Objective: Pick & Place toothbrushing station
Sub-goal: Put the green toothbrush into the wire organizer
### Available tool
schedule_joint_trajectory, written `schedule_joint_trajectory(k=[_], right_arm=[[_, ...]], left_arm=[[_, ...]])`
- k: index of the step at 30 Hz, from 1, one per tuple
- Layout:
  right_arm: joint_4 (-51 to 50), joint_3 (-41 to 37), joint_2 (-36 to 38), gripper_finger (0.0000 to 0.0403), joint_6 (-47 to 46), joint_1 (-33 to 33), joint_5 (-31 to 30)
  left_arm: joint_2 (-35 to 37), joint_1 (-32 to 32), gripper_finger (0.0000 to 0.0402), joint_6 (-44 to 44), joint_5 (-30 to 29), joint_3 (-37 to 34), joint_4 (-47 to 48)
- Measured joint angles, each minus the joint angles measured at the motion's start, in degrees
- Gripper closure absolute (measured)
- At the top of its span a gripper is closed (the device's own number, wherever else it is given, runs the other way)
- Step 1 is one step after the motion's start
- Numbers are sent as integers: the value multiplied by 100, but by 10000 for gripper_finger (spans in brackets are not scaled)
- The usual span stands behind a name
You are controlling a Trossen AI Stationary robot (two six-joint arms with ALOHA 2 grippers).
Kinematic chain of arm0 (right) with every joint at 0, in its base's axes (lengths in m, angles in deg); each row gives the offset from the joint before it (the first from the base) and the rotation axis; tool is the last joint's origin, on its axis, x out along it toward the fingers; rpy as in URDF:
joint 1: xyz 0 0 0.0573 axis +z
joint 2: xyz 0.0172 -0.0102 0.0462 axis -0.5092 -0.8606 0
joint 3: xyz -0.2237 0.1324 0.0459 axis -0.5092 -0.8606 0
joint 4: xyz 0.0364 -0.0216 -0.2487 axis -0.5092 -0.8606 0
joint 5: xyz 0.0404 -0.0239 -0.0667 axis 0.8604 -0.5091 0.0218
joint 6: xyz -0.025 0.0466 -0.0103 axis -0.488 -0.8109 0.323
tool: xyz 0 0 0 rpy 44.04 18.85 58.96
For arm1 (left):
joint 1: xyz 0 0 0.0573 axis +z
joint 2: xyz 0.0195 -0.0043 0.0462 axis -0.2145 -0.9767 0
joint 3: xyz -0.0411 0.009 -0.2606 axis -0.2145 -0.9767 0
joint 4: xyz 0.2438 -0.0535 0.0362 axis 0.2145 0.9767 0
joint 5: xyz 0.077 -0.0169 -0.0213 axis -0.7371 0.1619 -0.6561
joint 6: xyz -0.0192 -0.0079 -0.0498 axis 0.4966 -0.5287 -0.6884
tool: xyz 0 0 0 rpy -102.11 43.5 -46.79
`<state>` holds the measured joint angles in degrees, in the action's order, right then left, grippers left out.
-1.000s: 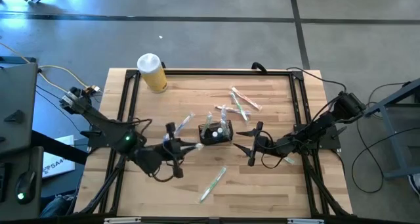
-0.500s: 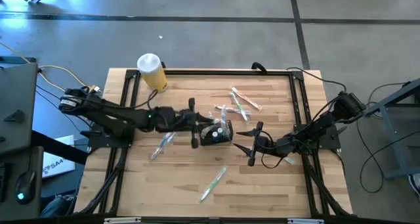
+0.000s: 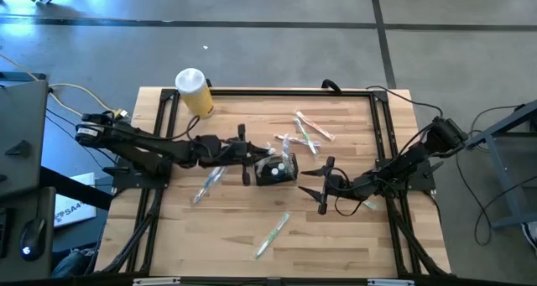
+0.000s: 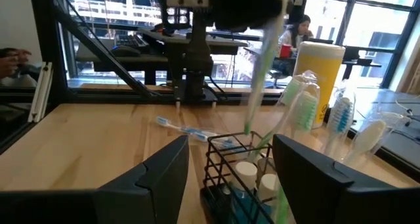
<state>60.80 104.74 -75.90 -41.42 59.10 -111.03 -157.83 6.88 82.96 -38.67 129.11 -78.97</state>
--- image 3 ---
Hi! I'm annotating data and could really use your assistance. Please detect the white printed box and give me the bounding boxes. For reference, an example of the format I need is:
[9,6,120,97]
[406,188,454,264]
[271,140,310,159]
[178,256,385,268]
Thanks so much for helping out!
[53,172,98,229]

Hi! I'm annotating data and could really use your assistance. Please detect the orange toothbrush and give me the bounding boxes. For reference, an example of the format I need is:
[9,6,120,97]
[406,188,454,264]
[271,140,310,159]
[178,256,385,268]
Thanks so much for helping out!
[295,108,337,143]

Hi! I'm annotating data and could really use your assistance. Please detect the grey flat panel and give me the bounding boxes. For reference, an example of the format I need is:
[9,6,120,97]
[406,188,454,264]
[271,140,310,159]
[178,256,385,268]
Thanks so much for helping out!
[0,71,50,199]

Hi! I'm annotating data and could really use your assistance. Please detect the yellow wipes canister white lid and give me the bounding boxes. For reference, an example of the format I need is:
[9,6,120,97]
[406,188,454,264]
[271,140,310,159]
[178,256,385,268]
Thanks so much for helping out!
[175,67,216,119]

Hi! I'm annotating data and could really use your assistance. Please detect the person's leg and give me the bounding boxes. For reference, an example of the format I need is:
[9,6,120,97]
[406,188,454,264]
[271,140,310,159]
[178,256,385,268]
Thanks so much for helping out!
[50,247,96,278]

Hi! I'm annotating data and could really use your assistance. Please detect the black floor cable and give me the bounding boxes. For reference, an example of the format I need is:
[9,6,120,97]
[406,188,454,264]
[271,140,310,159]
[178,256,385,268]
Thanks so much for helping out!
[455,104,537,248]

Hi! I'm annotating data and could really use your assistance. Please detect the black computer mouse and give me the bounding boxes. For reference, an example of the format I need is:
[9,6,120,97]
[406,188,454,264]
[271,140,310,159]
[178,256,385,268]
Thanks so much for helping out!
[18,217,47,263]

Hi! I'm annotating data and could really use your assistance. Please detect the black cable loop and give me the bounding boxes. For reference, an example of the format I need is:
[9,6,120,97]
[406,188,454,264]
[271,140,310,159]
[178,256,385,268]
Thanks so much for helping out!
[320,78,343,95]

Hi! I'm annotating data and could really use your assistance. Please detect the black wedge object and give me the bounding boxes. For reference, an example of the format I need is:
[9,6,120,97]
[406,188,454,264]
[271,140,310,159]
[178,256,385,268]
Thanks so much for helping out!
[4,139,33,157]

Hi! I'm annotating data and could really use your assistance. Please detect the grey side desk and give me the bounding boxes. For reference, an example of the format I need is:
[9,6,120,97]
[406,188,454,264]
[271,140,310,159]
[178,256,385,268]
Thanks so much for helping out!
[0,187,56,283]

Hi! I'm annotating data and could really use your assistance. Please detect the white toothbrush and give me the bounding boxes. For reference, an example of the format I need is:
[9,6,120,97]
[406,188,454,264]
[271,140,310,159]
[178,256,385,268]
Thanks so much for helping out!
[274,133,323,148]

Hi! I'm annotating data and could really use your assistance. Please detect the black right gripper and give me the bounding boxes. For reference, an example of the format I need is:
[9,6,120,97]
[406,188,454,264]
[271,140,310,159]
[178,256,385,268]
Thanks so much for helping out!
[297,155,364,216]

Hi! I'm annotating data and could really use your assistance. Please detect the black aluminium table frame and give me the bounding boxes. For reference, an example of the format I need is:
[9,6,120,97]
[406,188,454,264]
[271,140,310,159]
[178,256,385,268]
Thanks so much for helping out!
[95,86,452,278]

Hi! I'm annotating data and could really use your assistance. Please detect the black diagonal strut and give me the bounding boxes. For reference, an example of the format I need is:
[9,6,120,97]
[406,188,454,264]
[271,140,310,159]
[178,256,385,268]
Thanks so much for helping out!
[39,165,114,211]

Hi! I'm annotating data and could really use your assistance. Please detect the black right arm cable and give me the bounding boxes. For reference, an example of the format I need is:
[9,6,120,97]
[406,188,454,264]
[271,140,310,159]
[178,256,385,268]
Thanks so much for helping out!
[365,85,445,120]

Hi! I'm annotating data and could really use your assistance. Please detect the table with blue-grey legs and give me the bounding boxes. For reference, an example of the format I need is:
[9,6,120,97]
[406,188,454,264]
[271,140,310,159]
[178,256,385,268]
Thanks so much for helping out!
[464,99,537,231]

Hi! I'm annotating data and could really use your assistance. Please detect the white bracket on table edge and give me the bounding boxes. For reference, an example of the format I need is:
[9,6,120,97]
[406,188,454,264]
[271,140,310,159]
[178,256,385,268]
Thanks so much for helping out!
[132,277,182,286]
[366,278,417,286]

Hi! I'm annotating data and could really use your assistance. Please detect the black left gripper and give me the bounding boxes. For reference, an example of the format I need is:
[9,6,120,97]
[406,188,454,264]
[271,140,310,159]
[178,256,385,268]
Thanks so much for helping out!
[217,124,276,187]

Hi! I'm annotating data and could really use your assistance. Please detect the black wire rack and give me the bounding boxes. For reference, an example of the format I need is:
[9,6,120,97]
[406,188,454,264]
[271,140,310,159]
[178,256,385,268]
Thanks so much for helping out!
[254,151,300,188]

